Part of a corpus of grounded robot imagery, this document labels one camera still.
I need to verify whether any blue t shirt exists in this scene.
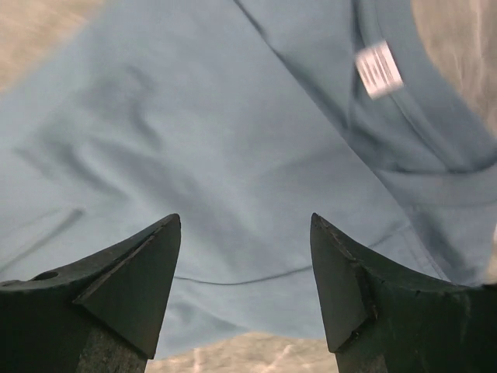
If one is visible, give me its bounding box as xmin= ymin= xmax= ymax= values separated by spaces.
xmin=1 ymin=1 xmax=496 ymax=358

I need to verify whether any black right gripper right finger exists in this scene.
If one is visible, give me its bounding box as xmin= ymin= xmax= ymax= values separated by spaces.
xmin=310 ymin=214 xmax=496 ymax=373

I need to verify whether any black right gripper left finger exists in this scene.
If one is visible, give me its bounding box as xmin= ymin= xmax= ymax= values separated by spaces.
xmin=1 ymin=214 xmax=181 ymax=372

